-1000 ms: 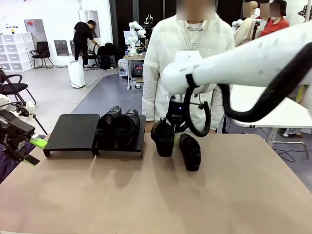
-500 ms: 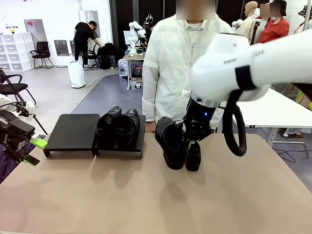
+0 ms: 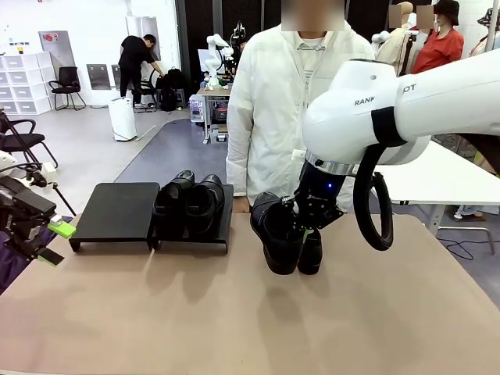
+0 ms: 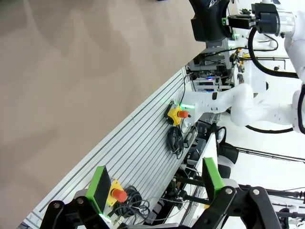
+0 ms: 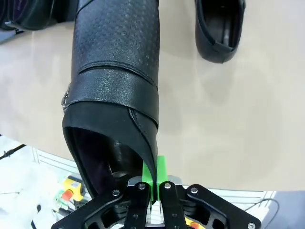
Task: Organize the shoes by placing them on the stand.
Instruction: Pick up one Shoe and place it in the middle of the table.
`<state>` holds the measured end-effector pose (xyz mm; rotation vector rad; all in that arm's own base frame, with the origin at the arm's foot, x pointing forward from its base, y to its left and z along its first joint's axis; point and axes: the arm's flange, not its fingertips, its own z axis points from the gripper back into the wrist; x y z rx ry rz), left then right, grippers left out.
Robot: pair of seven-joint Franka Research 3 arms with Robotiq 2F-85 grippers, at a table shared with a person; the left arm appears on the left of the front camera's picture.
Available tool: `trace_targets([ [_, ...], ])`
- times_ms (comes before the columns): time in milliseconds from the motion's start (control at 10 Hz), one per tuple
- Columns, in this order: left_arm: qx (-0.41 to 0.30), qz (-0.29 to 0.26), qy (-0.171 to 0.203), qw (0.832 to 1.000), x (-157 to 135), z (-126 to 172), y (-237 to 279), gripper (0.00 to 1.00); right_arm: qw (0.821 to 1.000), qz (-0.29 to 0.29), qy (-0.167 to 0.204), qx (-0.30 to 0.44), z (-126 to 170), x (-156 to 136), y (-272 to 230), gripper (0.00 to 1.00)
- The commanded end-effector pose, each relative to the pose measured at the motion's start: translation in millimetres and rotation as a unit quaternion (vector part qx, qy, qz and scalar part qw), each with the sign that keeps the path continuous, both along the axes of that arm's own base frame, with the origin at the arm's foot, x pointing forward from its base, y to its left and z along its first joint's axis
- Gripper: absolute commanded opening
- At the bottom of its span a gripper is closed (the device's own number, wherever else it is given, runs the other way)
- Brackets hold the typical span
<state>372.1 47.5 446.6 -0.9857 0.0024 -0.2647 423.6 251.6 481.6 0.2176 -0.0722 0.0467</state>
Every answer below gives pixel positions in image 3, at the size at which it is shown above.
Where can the mannequin in red shirt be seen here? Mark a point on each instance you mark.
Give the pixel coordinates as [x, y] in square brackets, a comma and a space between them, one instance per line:
[441, 47]

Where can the black leather loafer shoe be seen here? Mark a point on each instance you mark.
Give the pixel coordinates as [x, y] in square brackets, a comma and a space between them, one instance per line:
[273, 234]
[170, 207]
[310, 254]
[203, 207]

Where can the white storage drawers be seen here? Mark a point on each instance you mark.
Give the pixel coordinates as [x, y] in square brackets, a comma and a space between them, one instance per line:
[21, 82]

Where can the mannequin in pink coat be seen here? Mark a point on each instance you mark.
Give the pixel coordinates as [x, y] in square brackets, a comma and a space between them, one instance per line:
[482, 47]

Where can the white air purifier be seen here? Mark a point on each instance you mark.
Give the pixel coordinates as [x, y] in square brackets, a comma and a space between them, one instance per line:
[123, 117]

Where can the black bags pile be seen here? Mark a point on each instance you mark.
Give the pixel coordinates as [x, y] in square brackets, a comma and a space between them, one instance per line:
[172, 90]

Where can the person's right forearm white sleeve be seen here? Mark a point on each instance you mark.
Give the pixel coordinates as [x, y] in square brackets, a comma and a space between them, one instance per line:
[236, 176]

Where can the white mannequin torso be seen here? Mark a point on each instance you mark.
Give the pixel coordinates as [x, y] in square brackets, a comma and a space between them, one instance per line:
[381, 37]

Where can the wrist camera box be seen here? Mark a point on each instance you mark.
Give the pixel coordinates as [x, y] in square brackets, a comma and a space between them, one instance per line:
[48, 170]
[298, 155]

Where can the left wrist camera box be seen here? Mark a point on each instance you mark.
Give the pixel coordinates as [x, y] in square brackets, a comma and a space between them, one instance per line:
[48, 170]

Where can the grey cabinet with red sign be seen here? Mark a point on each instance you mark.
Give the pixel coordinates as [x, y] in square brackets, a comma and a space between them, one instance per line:
[58, 51]

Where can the black office chair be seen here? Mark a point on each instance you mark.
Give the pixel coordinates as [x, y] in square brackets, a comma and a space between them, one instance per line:
[66, 84]
[146, 91]

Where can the man in all black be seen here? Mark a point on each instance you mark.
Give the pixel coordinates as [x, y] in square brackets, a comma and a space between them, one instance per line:
[134, 62]

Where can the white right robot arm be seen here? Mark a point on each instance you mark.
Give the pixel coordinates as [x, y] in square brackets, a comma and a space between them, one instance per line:
[429, 101]

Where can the black patterned hat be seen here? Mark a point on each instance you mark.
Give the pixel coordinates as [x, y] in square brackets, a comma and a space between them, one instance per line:
[491, 17]

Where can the grey leaning panel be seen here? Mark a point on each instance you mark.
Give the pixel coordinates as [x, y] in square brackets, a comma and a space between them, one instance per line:
[115, 76]
[97, 76]

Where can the black folding chair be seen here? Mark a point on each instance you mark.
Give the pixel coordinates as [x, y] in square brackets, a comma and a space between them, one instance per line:
[23, 140]

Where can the black stand pole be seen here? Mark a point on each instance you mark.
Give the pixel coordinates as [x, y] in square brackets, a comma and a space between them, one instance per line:
[408, 51]

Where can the person's right hand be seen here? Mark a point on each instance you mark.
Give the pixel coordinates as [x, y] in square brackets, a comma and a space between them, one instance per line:
[241, 205]

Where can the black shoe stand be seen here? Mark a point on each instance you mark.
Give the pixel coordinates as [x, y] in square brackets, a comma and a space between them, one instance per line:
[195, 240]
[113, 213]

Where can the mannequin in beige coat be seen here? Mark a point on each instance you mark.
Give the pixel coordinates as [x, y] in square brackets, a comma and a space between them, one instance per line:
[394, 43]

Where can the person in white jacket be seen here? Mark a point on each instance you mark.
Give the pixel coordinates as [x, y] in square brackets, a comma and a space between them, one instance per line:
[269, 97]

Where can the metal wall panel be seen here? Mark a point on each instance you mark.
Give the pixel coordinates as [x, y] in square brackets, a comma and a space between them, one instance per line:
[150, 25]

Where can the silver clothes rack pole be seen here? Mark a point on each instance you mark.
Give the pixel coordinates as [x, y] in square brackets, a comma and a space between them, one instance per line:
[490, 23]

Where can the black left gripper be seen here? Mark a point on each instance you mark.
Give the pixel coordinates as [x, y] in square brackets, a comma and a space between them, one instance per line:
[23, 215]

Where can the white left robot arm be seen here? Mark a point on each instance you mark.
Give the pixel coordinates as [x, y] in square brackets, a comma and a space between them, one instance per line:
[6, 160]

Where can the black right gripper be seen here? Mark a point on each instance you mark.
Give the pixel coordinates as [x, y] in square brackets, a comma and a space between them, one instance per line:
[318, 191]

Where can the white side table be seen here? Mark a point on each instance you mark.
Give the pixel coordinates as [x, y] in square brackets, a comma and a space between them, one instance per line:
[429, 179]

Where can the purple cloth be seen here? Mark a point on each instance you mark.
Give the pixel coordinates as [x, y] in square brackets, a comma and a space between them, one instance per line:
[8, 269]

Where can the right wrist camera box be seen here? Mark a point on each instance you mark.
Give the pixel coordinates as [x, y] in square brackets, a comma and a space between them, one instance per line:
[298, 155]

